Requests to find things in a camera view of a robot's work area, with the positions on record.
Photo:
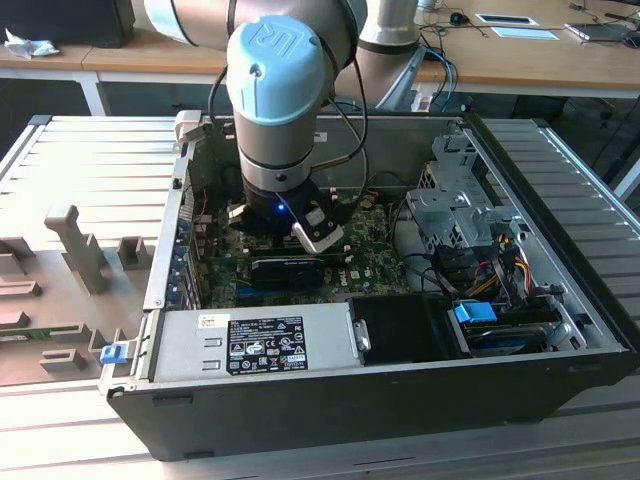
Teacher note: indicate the grey parts rack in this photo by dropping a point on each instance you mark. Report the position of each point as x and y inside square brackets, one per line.
[50, 280]

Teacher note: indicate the grey plastic case latch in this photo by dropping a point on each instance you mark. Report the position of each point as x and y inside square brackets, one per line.
[187, 125]

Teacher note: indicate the silver power supply with label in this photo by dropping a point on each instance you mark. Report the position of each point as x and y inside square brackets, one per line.
[185, 350]

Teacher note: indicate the black plastic shroud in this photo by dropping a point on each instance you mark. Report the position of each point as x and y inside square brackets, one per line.
[400, 330]

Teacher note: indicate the RAM slot with white clips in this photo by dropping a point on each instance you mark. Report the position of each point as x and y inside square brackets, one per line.
[260, 252]

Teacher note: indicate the hard disk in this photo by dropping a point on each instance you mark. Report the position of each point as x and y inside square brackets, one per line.
[505, 337]

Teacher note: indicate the blue plastic latch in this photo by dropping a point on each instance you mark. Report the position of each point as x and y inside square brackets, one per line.
[112, 354]

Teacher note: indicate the blue disk carrier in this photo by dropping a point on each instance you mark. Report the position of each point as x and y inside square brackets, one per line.
[472, 314]

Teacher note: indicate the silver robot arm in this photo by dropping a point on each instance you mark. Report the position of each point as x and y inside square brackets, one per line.
[275, 75]

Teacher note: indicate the black graphics card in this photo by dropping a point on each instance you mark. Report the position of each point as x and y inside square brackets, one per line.
[287, 275]

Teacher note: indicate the white cup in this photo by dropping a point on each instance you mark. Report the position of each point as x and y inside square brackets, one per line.
[429, 5]

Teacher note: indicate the green RAM stick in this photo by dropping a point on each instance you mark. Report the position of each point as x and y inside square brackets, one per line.
[20, 336]

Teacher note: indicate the silver metal drive cage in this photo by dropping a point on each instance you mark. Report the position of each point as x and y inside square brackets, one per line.
[440, 205]

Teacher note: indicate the black computer mouse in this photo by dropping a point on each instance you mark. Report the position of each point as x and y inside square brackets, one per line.
[457, 18]

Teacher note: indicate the grey notebook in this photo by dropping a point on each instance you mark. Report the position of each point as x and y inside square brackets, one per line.
[600, 32]

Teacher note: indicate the wooden desk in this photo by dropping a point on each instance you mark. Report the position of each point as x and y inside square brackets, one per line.
[125, 55]

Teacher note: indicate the crumpled white paper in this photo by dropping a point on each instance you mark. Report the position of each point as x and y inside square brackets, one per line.
[30, 47]

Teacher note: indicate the round coin battery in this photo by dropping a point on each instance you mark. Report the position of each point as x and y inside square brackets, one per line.
[367, 201]

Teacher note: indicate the green motherboard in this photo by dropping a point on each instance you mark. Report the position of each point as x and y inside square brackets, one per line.
[370, 250]

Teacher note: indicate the black box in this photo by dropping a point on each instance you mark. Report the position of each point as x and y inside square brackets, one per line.
[65, 20]

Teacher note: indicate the black and silver PC case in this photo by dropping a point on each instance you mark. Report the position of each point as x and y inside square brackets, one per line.
[350, 415]

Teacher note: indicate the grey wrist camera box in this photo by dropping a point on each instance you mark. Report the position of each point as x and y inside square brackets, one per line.
[312, 242]

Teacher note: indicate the silver metal latch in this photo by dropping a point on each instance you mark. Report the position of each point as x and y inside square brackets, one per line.
[361, 336]

